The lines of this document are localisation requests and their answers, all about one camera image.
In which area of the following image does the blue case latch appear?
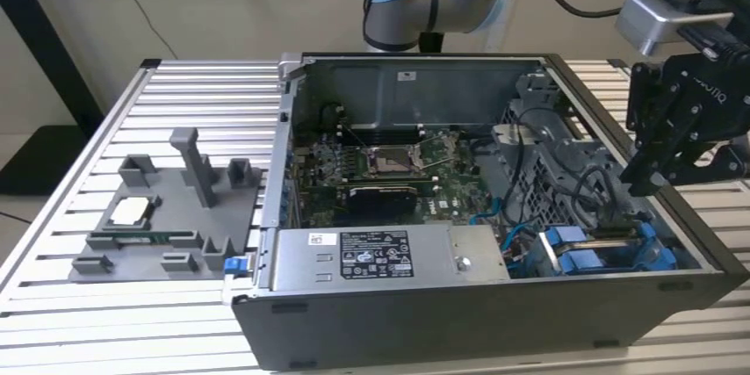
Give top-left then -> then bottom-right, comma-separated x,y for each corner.
222,256 -> 250,278

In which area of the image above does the thin metal locking lever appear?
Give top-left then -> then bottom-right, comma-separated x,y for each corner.
342,125 -> 369,150

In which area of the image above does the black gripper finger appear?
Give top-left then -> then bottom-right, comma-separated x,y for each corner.
652,137 -> 750,194
620,61 -> 680,196

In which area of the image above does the green motherboard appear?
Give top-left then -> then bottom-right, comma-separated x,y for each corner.
292,128 -> 499,229

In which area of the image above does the perforated metal disk bay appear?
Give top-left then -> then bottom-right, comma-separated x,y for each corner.
491,97 -> 645,235

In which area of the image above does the blue wire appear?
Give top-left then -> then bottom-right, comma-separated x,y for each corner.
471,210 -> 537,257

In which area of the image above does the thin black wire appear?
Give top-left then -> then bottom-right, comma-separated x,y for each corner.
501,106 -> 555,223

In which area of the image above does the grey parts rack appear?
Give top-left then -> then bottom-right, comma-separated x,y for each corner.
68,126 -> 262,284

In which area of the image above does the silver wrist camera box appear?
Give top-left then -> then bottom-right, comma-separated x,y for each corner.
612,0 -> 736,56

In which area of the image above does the CPU socket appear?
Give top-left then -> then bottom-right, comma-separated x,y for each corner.
361,146 -> 423,174

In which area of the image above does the metal socket cover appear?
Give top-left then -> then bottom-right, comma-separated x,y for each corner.
413,134 -> 460,165

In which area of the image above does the silver power supply unit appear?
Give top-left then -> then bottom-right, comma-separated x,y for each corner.
272,224 -> 511,292

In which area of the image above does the silver CPU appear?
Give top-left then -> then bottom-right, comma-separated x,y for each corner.
110,198 -> 157,225

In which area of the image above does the dark grey PC case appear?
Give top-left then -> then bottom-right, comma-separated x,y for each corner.
230,52 -> 750,371

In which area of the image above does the green RAM stick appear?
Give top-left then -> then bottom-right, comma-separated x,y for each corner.
113,233 -> 197,247

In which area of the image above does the thin black wall cable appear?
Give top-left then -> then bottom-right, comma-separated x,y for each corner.
98,0 -> 177,60

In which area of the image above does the black monitor stand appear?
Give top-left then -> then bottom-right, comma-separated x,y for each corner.
0,0 -> 106,196

